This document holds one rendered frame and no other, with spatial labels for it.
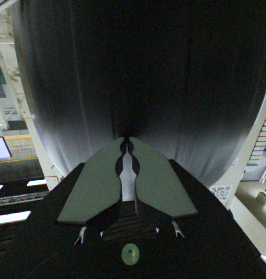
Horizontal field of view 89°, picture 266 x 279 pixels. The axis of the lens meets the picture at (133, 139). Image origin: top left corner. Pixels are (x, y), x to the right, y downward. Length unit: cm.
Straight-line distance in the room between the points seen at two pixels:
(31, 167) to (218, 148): 1241
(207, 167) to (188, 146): 5
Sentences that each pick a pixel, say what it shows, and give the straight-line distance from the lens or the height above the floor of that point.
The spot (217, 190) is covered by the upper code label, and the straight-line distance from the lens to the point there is 57.
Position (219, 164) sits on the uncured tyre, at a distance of 20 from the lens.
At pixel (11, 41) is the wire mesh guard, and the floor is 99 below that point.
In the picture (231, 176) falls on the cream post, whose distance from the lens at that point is 56.
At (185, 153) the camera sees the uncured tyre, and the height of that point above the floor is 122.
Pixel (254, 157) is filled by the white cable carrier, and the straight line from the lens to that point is 58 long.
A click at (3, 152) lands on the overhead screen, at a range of 443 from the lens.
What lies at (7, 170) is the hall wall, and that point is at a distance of 1326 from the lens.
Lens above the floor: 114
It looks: 24 degrees up
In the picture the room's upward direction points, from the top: 179 degrees clockwise
